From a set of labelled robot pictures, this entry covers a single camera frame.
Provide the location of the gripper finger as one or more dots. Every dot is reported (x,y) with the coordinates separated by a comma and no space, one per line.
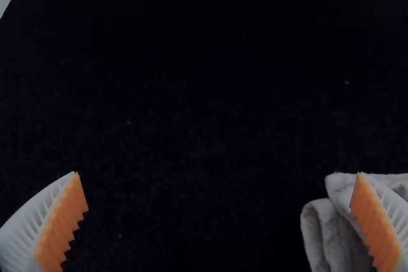
(379,221)
(48,230)

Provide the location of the pale towel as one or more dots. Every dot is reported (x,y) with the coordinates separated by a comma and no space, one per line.
(325,237)

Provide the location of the black mat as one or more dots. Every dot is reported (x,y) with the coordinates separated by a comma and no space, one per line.
(204,93)

